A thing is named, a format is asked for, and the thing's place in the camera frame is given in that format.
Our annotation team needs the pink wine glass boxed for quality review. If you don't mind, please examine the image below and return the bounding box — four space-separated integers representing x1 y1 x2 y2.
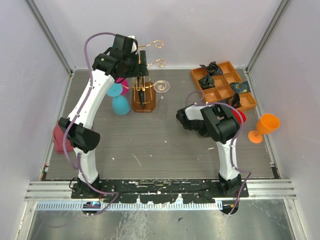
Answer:
115 77 129 96

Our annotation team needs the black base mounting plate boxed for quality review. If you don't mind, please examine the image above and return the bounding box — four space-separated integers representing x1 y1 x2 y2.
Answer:
69 179 249 204

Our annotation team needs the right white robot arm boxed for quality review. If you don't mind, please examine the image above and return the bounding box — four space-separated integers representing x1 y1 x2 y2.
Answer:
175 102 244 197

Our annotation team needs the orange wine glass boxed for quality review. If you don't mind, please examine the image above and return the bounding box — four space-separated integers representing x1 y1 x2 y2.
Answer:
248 113 281 144

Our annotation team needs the blue floral flat napkin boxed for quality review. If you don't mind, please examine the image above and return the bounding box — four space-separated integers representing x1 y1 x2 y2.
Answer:
229 81 251 94

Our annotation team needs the clear wine glass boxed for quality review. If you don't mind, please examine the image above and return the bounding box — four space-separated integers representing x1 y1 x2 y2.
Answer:
153 79 171 118

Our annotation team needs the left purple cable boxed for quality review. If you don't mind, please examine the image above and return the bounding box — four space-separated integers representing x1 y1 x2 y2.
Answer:
63 31 121 214

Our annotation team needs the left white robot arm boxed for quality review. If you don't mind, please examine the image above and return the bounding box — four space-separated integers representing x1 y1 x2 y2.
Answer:
58 33 149 198

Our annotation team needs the front blue wine glass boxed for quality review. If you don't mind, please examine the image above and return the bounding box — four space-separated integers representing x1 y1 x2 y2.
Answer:
106 83 130 116

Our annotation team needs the dark orange folded napkin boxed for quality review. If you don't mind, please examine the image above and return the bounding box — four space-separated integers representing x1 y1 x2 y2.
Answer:
225 92 241 109

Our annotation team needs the red wine glass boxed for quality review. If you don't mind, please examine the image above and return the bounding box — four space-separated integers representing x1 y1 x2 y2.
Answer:
231 109 247 125

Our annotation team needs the dark folded napkin rear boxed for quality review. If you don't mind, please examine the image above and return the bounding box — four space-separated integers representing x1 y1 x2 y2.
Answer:
199 61 223 76

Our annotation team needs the maroon cloth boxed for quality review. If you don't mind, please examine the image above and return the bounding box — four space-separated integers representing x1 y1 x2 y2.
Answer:
52 121 64 155

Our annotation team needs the gold wire glass rack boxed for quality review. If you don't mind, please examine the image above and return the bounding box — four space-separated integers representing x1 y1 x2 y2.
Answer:
129 40 166 113

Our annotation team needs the wooden compartment tray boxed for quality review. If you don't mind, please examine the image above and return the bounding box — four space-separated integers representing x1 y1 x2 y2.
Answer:
190 61 257 112

